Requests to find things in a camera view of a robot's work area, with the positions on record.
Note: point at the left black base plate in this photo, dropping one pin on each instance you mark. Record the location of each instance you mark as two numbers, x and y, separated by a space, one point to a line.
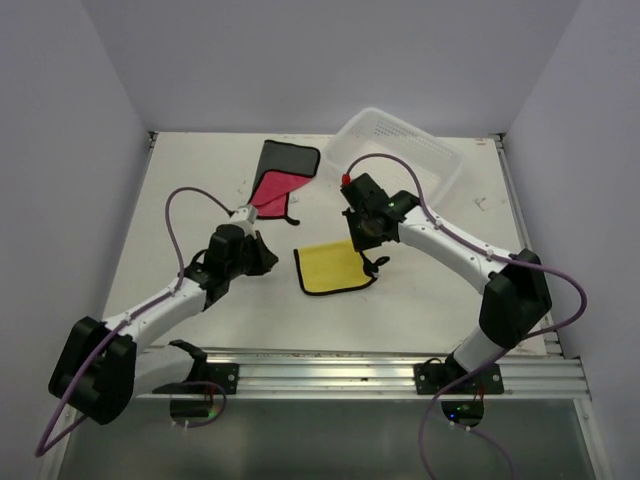
224 374

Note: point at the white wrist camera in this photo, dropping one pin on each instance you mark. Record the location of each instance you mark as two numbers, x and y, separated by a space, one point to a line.
346 179
244 217

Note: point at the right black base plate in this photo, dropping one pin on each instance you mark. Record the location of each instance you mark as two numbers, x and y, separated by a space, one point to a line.
433 375

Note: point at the white plastic basket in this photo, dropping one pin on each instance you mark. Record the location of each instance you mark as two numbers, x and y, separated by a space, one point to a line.
435 162

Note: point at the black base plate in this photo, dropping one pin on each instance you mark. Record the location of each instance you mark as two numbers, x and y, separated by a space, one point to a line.
224 374
433 375

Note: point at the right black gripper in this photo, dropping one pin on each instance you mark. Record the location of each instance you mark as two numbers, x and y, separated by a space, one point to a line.
359 243

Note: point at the grey and pink towel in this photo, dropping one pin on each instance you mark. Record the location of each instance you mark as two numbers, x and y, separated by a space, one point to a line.
282 169

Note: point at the grey and yellow towel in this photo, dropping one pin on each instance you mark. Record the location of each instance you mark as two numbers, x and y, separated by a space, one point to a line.
334 268

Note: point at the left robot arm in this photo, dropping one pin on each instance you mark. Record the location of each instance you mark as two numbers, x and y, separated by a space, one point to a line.
95 370

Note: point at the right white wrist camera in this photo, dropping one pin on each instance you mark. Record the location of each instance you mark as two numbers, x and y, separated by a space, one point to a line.
346 179

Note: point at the aluminium mounting rail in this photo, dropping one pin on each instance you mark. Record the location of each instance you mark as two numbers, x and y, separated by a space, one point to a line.
361 376

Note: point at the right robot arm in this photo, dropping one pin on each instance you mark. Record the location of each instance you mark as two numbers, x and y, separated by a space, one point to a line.
514 298

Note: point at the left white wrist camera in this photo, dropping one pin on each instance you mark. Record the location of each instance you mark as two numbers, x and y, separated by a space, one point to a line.
244 217

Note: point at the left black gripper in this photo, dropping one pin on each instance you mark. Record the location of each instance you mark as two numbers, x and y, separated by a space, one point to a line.
264 257

